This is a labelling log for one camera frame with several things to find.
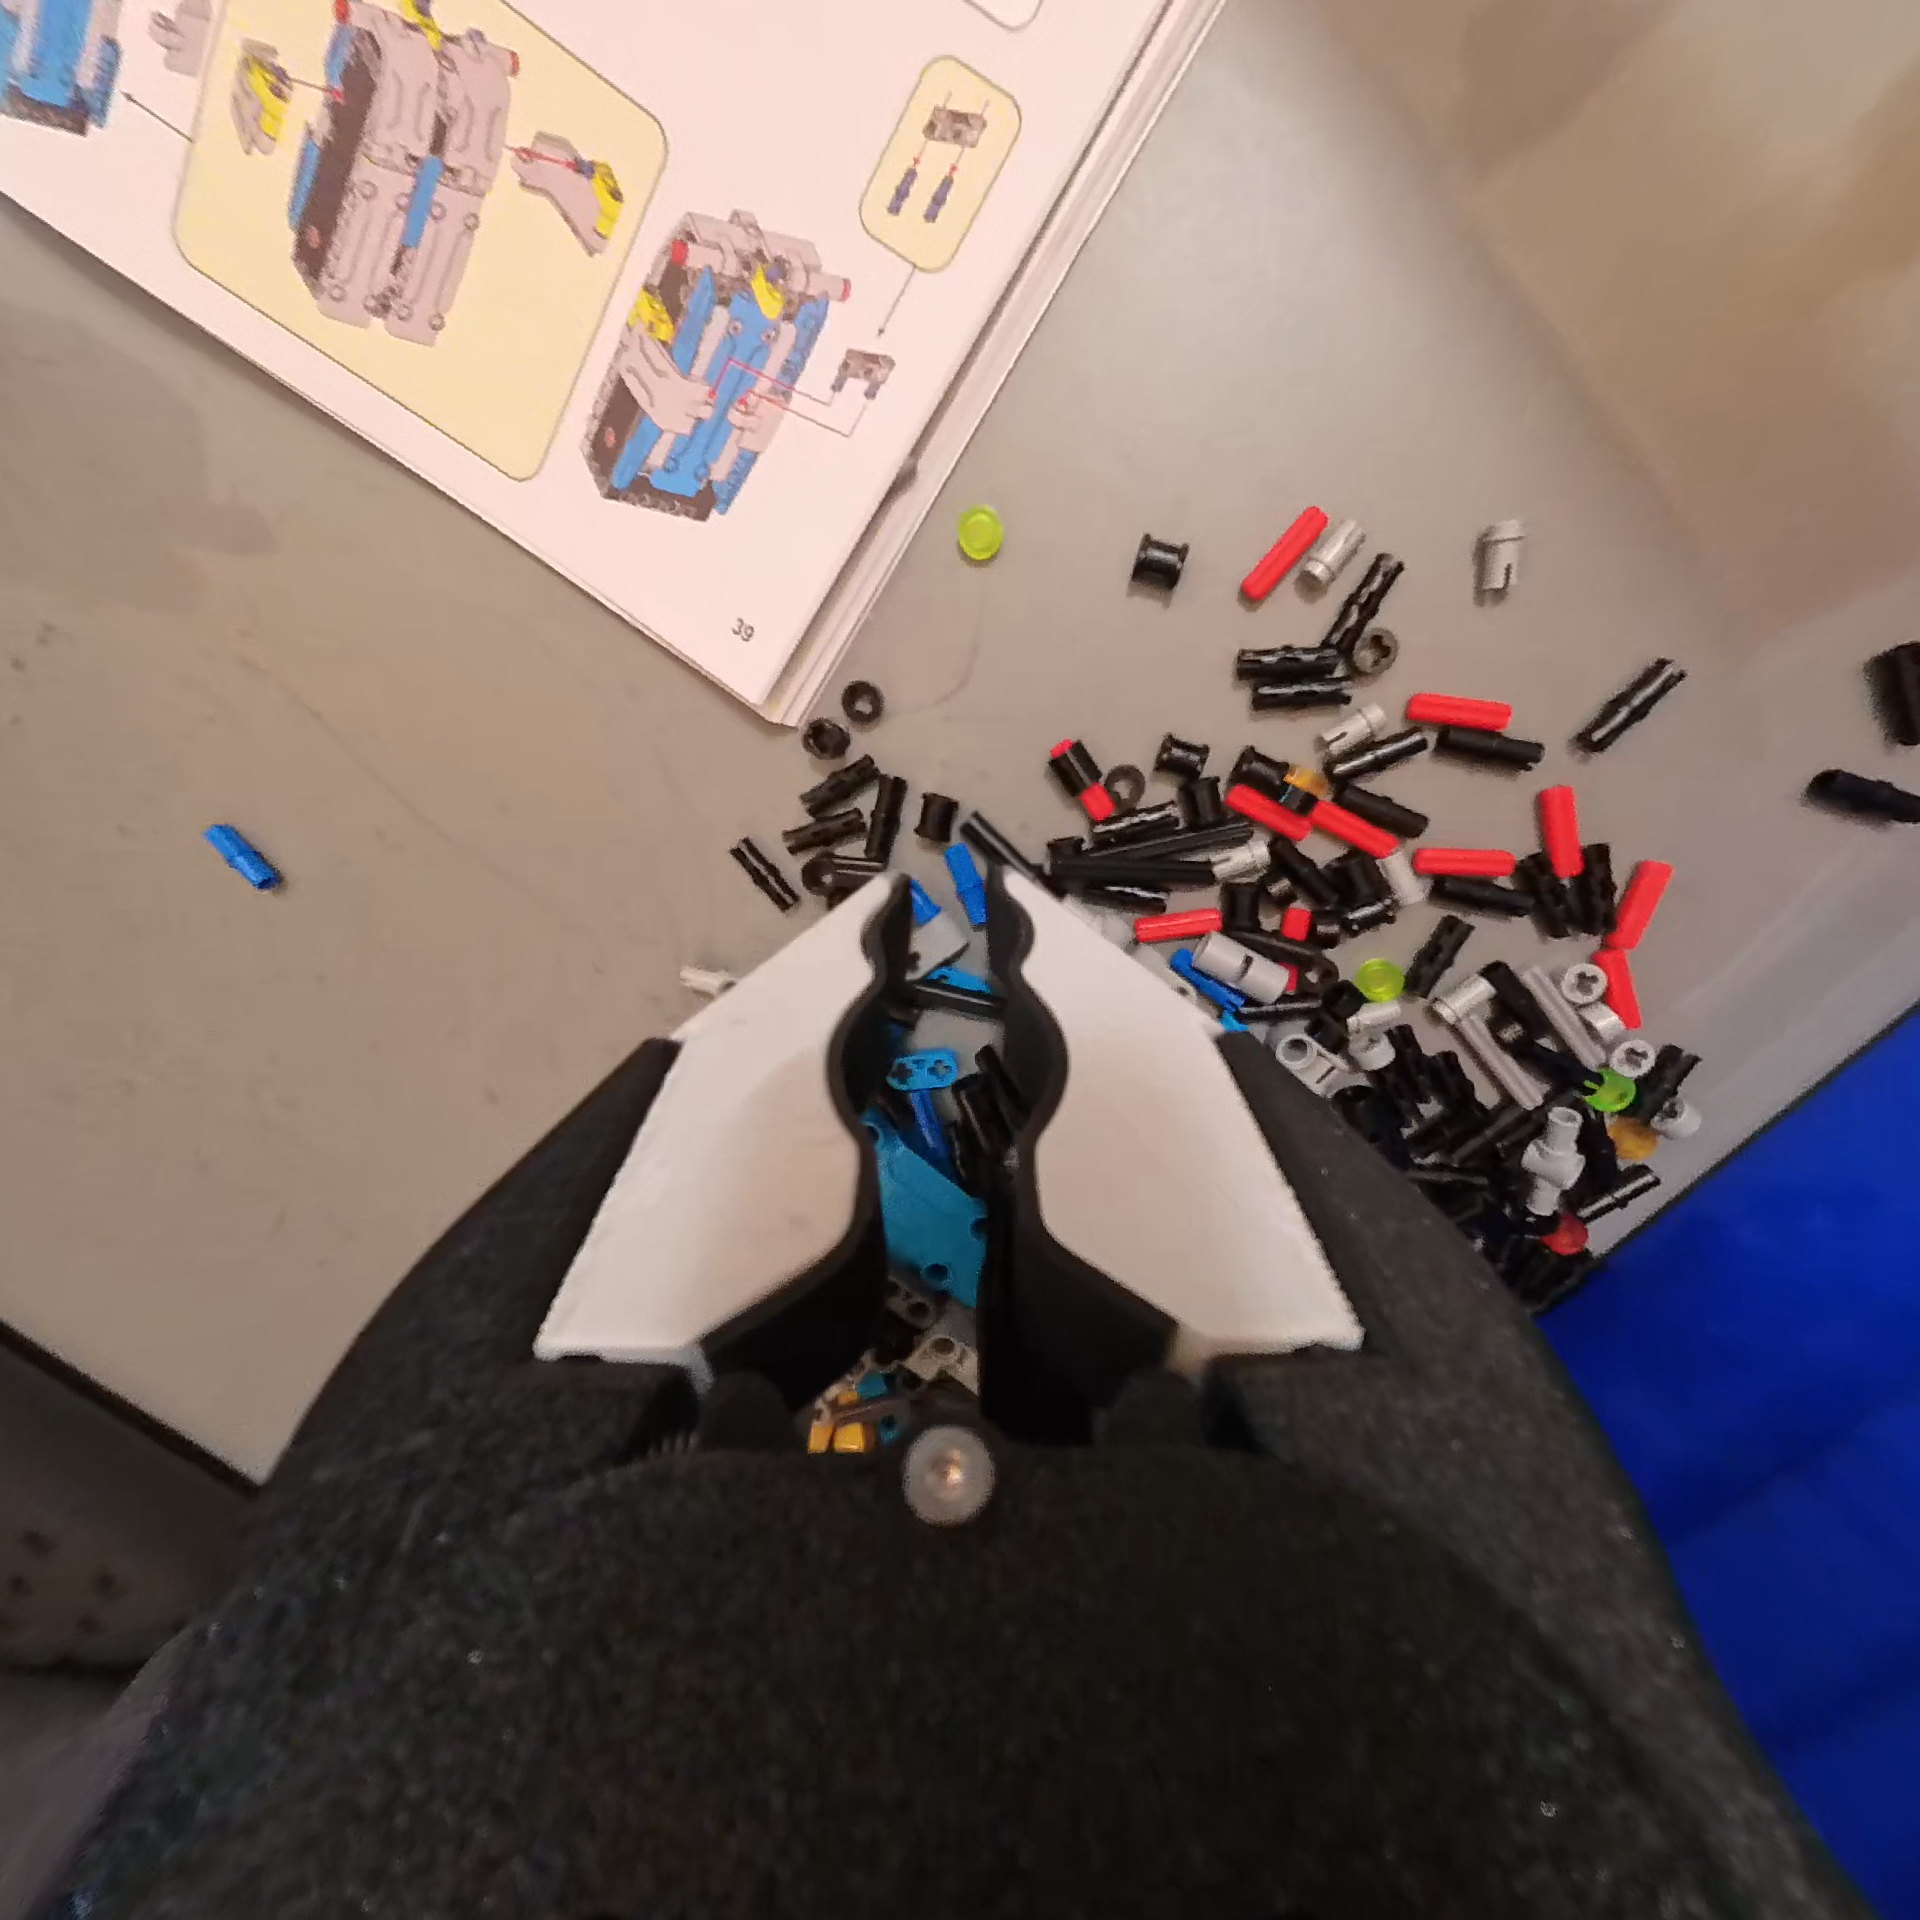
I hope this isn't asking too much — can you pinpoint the open instruction booklet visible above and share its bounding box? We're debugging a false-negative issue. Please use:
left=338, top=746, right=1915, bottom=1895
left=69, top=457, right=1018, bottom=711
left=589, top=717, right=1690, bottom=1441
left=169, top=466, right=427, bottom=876
left=0, top=0, right=1228, bottom=731

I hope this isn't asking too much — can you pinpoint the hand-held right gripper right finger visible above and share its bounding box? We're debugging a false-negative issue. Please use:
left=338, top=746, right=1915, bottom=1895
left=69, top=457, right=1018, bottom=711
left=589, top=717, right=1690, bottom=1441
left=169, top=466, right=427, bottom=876
left=982, top=866, right=1365, bottom=1355

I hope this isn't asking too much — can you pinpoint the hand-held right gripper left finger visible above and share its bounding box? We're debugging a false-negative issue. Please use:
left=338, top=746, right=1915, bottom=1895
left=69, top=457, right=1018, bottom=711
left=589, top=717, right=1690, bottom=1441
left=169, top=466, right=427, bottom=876
left=533, top=870, right=920, bottom=1370

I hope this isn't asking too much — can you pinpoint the pile of toy brick pieces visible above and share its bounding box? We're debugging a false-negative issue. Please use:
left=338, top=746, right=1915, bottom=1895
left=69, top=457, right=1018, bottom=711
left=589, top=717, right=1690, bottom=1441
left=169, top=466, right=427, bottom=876
left=679, top=500, right=1920, bottom=1447

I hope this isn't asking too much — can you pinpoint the blue plastic bin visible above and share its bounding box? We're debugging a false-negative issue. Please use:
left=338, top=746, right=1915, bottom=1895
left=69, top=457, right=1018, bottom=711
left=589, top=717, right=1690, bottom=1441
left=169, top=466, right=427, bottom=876
left=1525, top=1002, right=1920, bottom=1920

